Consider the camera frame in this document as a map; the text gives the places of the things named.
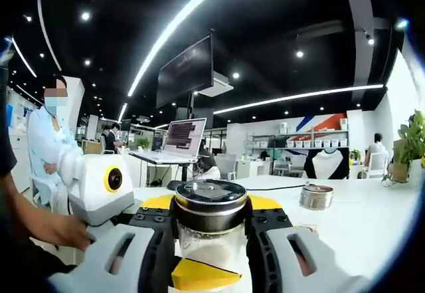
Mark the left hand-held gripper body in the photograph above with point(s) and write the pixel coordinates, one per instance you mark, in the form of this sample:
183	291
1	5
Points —
89	193

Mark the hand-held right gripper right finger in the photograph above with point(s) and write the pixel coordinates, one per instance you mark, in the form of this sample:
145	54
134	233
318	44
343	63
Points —
262	263

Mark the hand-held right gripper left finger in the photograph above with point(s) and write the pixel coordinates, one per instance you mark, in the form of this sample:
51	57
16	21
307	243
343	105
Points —
156	259

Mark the short seasoning bottle white powder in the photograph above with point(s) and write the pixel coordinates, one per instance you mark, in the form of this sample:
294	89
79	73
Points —
209	220

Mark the tall seasoning bottle brown granules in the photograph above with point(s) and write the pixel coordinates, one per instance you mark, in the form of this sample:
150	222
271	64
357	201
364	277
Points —
315	200

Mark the person's left hand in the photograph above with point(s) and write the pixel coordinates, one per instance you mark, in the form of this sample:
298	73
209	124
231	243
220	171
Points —
69	231

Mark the silver laptop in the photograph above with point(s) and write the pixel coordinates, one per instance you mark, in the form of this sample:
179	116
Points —
186	137

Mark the shelf of white bins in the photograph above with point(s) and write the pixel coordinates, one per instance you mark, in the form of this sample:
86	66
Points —
299	143

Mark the white office chair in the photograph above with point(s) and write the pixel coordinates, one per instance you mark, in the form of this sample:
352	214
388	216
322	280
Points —
378	165

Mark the black hanging monitor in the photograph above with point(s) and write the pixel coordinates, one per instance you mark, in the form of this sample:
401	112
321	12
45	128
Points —
184	70

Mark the white ceiling air conditioner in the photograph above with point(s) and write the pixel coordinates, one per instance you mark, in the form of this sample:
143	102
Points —
217	87

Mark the curved ceiling light strip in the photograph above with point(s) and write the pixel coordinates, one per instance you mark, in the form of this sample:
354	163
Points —
299	97

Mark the long ceiling light strip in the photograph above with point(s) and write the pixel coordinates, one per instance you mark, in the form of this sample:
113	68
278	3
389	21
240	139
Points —
171	27

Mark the green potted plant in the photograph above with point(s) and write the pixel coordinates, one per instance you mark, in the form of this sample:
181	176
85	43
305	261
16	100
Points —
411	140

